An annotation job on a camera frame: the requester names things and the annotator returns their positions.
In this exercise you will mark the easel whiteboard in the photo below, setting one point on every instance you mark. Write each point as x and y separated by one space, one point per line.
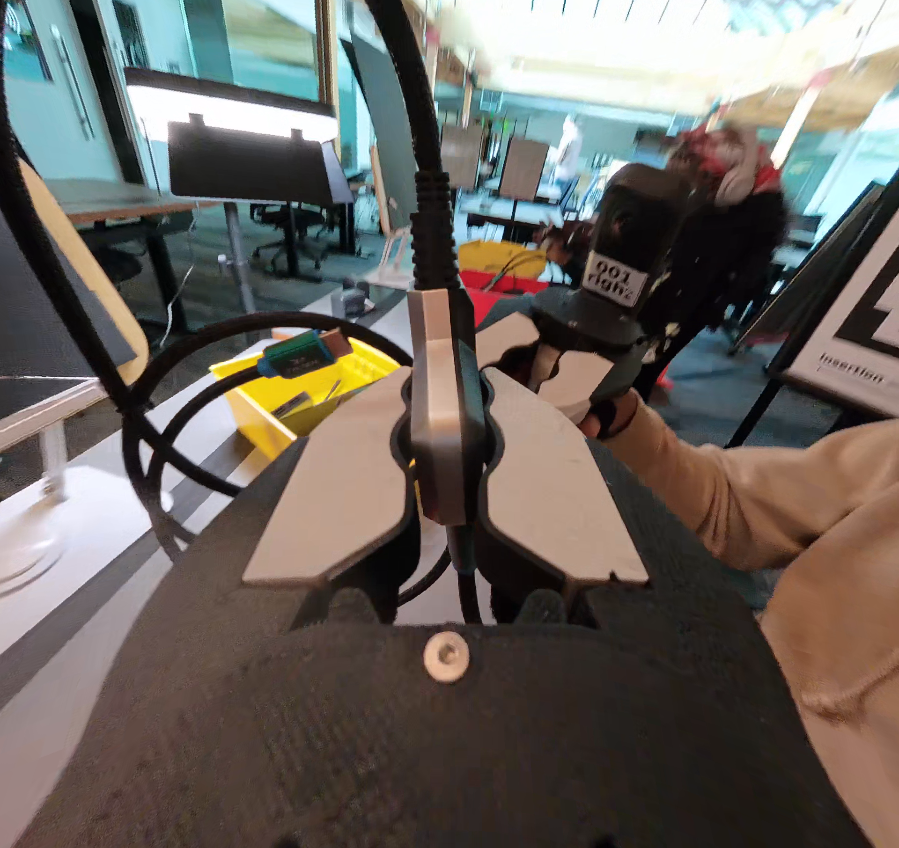
460 156
523 168

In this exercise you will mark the grey board on stand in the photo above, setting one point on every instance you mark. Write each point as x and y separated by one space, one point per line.
379 132

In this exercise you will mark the small grey adapter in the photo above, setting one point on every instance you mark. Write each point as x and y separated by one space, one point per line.
291 404

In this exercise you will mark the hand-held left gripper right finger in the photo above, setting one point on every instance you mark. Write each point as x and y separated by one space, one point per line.
555 497

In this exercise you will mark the person's right forearm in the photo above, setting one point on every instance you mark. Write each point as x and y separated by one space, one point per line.
737 483

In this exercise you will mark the black board wooden edge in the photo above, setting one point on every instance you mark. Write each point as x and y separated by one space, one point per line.
35 356

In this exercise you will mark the small grey box device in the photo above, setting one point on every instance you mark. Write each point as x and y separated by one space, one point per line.
351 300

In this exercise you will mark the person in beige hoodie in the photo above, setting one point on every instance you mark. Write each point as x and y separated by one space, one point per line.
843 651

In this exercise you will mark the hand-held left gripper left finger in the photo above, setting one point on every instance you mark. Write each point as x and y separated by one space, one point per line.
337 497

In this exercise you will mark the red plastic bin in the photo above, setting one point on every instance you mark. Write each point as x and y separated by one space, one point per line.
491 293

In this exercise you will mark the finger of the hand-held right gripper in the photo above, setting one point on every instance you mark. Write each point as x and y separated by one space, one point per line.
579 377
506 335

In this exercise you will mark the black white tag sign board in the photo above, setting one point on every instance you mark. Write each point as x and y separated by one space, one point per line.
843 314

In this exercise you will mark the yellow plastic bin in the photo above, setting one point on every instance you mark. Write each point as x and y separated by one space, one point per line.
365 370
491 255

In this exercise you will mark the white desk stand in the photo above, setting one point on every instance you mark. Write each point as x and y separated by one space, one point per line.
53 455

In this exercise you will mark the wooden top office desk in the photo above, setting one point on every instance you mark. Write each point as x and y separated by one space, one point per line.
112 199

